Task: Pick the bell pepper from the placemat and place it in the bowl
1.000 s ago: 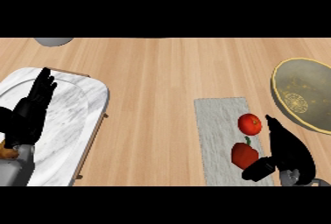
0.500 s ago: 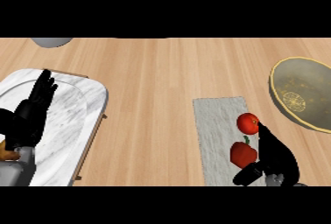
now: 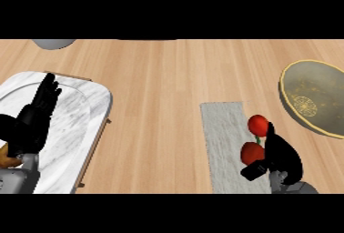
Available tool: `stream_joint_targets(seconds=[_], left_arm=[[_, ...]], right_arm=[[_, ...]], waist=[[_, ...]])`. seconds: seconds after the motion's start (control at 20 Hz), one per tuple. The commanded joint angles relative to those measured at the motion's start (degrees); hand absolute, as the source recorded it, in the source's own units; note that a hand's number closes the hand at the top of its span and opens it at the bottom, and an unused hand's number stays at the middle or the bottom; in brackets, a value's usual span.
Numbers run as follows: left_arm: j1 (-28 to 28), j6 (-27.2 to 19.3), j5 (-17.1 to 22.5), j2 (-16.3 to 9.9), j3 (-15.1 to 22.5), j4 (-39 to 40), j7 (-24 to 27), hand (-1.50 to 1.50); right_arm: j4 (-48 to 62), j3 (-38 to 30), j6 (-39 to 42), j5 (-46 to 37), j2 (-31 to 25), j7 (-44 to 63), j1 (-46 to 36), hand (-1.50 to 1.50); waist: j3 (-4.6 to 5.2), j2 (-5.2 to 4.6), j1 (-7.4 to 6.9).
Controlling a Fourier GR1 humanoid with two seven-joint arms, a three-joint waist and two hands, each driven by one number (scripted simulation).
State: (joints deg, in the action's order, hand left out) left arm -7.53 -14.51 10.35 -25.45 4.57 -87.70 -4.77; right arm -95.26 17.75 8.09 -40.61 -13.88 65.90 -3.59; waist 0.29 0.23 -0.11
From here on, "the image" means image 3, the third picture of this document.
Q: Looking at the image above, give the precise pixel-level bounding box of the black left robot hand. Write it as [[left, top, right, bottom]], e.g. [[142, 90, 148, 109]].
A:
[[0, 72, 63, 158]]

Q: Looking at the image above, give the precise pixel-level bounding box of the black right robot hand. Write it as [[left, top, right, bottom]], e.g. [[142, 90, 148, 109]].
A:
[[239, 121, 305, 187]]

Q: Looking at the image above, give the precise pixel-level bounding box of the grey placemat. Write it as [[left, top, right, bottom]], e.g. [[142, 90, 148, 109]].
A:
[[198, 101, 276, 195]]

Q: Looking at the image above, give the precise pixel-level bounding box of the yellow-rimmed grey bowl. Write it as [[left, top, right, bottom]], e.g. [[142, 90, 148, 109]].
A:
[[277, 59, 344, 140]]

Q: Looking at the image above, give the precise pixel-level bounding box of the white marble tray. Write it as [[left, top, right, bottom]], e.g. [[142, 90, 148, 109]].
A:
[[0, 70, 114, 195]]

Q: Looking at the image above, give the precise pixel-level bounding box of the brown round food item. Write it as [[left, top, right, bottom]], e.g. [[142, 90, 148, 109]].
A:
[[0, 143, 23, 169]]

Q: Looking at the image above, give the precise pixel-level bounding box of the grey round object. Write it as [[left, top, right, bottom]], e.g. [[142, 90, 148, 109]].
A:
[[29, 39, 78, 51]]

